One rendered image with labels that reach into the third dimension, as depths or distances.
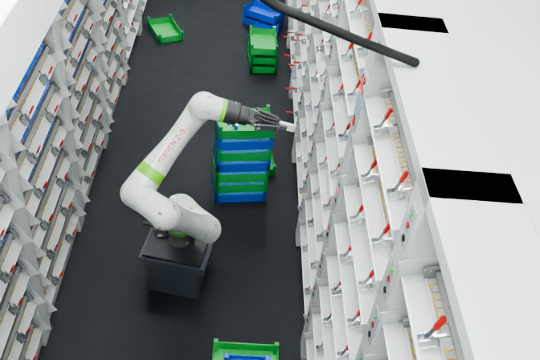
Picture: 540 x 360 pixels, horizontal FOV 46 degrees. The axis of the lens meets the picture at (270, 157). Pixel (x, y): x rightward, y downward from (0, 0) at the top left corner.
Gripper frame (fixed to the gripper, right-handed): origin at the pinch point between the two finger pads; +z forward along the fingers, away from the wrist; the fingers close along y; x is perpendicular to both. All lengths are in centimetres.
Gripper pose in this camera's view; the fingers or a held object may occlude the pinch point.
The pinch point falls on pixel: (287, 126)
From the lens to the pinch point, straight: 254.9
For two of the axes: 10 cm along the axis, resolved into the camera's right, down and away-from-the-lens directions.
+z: 9.5, 2.3, 2.1
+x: 3.1, -7.3, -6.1
